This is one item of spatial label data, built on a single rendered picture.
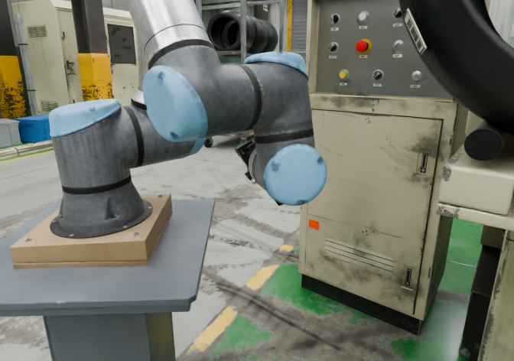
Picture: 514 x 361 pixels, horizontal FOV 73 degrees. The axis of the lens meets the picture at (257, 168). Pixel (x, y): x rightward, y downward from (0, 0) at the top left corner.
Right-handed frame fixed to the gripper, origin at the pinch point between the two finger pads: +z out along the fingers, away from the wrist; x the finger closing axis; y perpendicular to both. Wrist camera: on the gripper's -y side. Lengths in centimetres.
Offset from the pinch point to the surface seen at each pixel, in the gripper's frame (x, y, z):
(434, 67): -25.3, 4.5, -37.0
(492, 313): -28, -62, -15
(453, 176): -19.1, -10.1, -39.1
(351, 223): -23, -51, 43
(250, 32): -110, 64, 331
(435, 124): -58, -26, 18
